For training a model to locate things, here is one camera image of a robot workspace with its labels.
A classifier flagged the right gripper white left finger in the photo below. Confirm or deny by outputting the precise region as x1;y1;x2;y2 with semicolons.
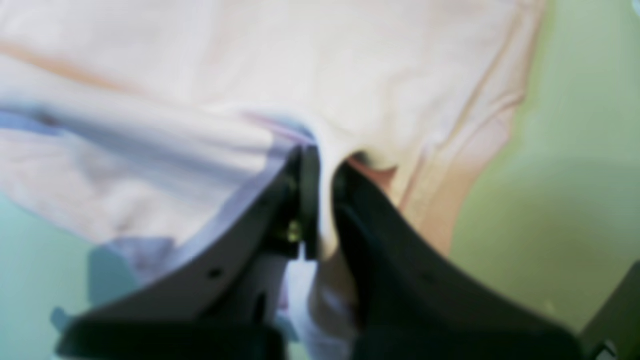
56;146;320;360

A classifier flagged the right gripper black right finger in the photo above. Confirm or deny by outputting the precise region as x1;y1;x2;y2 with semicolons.
333;164;585;360

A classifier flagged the pink T-shirt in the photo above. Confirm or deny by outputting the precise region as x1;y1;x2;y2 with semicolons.
1;0;546;360

